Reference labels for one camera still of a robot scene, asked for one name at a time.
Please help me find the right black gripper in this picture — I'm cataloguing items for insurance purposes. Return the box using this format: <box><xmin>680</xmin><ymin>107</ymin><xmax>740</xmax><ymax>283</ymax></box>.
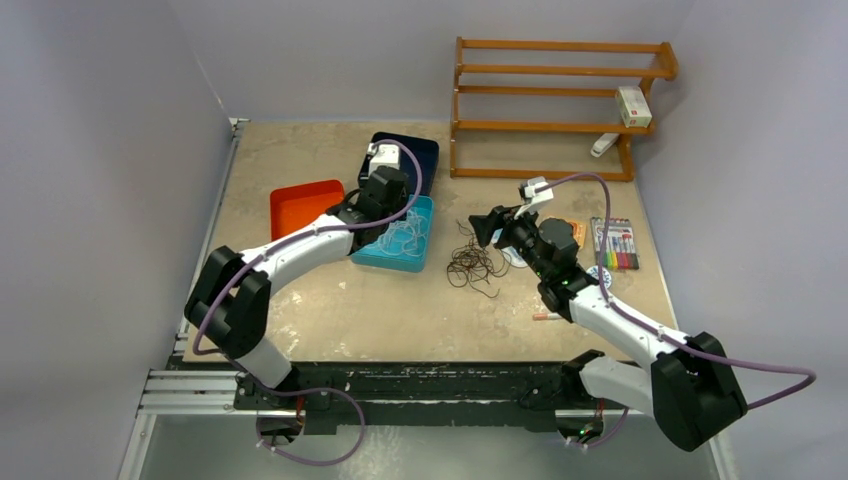
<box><xmin>469</xmin><ymin>201</ymin><xmax>550</xmax><ymax>280</ymax></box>

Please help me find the brown cable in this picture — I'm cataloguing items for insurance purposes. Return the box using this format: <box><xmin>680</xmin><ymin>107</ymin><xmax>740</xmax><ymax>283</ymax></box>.
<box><xmin>445</xmin><ymin>221</ymin><xmax>513</xmax><ymax>299</ymax></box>

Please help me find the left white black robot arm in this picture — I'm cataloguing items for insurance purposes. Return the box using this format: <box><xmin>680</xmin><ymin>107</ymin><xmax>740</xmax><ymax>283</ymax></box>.
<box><xmin>184</xmin><ymin>166</ymin><xmax>421</xmax><ymax>409</ymax></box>

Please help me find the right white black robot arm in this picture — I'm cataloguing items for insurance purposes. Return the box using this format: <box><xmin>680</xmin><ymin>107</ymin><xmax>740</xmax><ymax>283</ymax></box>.
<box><xmin>469</xmin><ymin>206</ymin><xmax>749</xmax><ymax>452</ymax></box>

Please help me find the blue blister pack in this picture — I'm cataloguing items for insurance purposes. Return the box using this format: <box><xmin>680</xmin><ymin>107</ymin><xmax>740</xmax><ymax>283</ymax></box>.
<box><xmin>490</xmin><ymin>229</ymin><xmax>527</xmax><ymax>269</ymax></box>

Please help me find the light blue plastic tray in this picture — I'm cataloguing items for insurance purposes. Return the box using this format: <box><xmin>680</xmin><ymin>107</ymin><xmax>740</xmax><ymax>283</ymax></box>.
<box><xmin>351</xmin><ymin>196</ymin><xmax>433</xmax><ymax>273</ymax></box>

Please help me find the orange card pack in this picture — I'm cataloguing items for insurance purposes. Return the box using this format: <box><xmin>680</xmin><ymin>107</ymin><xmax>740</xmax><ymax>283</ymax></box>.
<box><xmin>567</xmin><ymin>220</ymin><xmax>587</xmax><ymax>249</ymax></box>

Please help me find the dark blue plastic tray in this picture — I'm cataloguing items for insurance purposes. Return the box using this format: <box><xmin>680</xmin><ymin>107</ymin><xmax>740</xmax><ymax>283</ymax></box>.
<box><xmin>370</xmin><ymin>131</ymin><xmax>439</xmax><ymax>196</ymax></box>

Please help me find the white orange marker pen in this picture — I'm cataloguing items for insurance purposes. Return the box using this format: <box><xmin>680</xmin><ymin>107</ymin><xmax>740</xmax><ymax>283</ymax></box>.
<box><xmin>532</xmin><ymin>313</ymin><xmax>563</xmax><ymax>321</ymax></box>

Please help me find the coloured marker set pack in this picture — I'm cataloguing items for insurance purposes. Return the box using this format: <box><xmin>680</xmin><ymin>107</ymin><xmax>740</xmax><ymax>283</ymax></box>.
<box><xmin>590</xmin><ymin>217</ymin><xmax>640</xmax><ymax>270</ymax></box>

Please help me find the white stapler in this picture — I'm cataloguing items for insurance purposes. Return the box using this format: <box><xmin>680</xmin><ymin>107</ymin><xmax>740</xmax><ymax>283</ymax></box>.
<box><xmin>590</xmin><ymin>133</ymin><xmax>619</xmax><ymax>158</ymax></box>

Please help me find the white cardboard box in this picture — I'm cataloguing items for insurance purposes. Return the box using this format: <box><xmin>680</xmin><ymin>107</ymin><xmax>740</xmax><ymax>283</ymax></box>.
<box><xmin>615</xmin><ymin>86</ymin><xmax>653</xmax><ymax>128</ymax></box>

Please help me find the orange plastic tray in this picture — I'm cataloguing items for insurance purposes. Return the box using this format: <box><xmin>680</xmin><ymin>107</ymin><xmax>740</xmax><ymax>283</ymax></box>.
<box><xmin>269</xmin><ymin>179</ymin><xmax>345</xmax><ymax>241</ymax></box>

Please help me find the wooden shelf rack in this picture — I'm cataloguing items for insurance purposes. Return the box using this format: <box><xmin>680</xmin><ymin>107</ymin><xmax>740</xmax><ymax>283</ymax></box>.
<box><xmin>449</xmin><ymin>36</ymin><xmax>680</xmax><ymax>183</ymax></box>

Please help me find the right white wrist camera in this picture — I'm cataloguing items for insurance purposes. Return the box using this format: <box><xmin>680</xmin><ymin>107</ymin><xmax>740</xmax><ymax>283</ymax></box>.
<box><xmin>514</xmin><ymin>176</ymin><xmax>554</xmax><ymax>218</ymax></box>

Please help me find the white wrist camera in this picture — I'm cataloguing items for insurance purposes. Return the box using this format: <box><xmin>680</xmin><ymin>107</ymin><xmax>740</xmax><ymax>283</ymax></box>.
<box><xmin>514</xmin><ymin>176</ymin><xmax>554</xmax><ymax>218</ymax></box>
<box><xmin>365</xmin><ymin>143</ymin><xmax>401</xmax><ymax>176</ymax></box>

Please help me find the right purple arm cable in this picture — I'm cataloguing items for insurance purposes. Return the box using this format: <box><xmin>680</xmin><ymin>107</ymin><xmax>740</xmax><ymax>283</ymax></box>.
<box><xmin>533</xmin><ymin>172</ymin><xmax>817</xmax><ymax>452</ymax></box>

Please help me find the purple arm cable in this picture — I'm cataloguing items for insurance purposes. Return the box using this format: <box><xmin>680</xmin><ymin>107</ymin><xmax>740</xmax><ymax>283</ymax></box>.
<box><xmin>533</xmin><ymin>172</ymin><xmax>817</xmax><ymax>452</ymax></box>
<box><xmin>192</xmin><ymin>139</ymin><xmax>424</xmax><ymax>468</ymax></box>

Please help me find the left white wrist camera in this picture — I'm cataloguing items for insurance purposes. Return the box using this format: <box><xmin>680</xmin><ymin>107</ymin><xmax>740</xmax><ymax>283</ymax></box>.
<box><xmin>365</xmin><ymin>143</ymin><xmax>401</xmax><ymax>176</ymax></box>

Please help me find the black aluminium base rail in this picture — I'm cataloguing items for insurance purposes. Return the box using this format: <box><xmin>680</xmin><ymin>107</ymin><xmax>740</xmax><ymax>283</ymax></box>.
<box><xmin>140</xmin><ymin>350</ymin><xmax>623</xmax><ymax>435</ymax></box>

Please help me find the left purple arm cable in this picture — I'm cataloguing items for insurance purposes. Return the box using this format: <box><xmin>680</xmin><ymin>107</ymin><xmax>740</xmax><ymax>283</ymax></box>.
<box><xmin>192</xmin><ymin>139</ymin><xmax>424</xmax><ymax>468</ymax></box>

